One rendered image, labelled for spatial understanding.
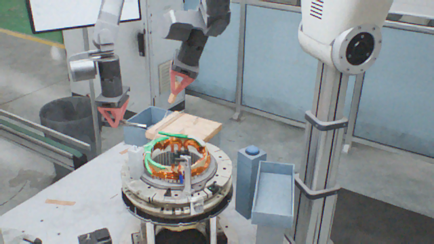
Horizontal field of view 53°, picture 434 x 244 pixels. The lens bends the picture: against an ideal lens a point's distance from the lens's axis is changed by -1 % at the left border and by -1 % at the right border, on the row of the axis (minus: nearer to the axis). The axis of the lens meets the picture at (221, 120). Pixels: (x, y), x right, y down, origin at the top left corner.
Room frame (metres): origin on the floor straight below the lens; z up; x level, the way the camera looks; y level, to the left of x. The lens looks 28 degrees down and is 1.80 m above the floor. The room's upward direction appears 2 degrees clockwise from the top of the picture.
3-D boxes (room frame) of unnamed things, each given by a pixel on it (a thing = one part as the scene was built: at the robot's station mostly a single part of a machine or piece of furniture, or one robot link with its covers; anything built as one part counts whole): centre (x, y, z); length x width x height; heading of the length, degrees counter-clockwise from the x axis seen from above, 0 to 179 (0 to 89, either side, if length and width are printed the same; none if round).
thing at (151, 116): (1.41, 0.26, 0.92); 0.17 x 0.11 x 0.28; 153
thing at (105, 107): (1.08, 0.30, 1.26); 0.07 x 0.07 x 0.09; 81
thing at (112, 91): (1.08, 0.30, 1.33); 0.10 x 0.07 x 0.07; 171
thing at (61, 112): (2.48, 0.97, 0.39); 0.39 x 0.39 x 0.35
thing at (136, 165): (1.00, 0.23, 1.14); 0.03 x 0.03 x 0.09; 66
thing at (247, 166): (1.25, -0.11, 0.91); 0.07 x 0.07 x 0.25; 40
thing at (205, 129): (1.34, 0.13, 1.05); 0.20 x 0.19 x 0.02; 63
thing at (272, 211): (1.01, -0.16, 0.92); 0.25 x 0.11 x 0.28; 171
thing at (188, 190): (0.93, 0.08, 1.15); 0.03 x 0.02 x 0.12; 58
